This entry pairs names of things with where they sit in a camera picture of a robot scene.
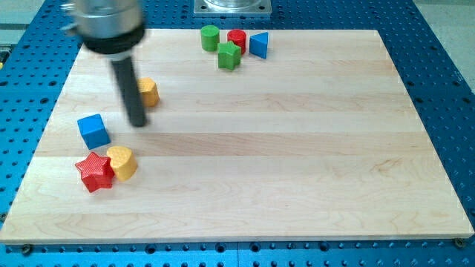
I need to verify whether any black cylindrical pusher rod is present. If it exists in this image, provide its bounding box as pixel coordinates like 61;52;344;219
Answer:
111;56;147;128

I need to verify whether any yellow hexagon block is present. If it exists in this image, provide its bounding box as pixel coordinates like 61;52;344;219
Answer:
137;77;160;107

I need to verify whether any green star block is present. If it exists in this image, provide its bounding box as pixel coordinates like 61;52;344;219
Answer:
217;41;241;70

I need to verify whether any red star block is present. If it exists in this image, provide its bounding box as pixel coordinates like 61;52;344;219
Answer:
75;152;114;193

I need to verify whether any blue cube block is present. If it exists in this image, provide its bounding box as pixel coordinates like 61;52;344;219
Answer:
77;114;111;150

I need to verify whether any green cylinder block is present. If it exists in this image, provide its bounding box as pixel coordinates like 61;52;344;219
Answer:
200;24;220;52

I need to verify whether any yellow heart block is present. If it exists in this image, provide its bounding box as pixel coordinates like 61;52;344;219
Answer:
106;146;138;182

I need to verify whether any red cylinder block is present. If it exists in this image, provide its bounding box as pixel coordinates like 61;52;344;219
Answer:
227;29;247;54

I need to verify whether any blue triangle block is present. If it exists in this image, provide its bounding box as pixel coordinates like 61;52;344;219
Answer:
249;32;269;59

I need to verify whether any light wooden board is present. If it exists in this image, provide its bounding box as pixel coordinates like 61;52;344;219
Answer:
1;30;474;244

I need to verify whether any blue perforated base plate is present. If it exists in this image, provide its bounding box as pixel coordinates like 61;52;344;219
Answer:
1;1;474;266

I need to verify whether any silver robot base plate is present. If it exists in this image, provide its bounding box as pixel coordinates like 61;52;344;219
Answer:
194;0;272;15

